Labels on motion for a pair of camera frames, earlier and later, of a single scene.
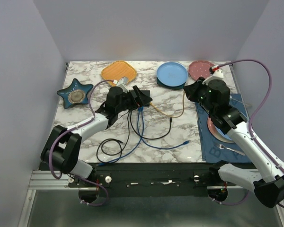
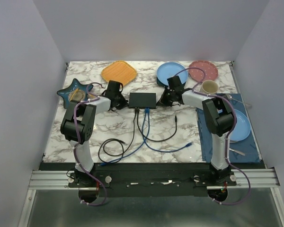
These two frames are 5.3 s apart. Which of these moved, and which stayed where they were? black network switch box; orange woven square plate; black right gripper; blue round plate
Moved: black network switch box; black right gripper
Stayed: blue round plate; orange woven square plate
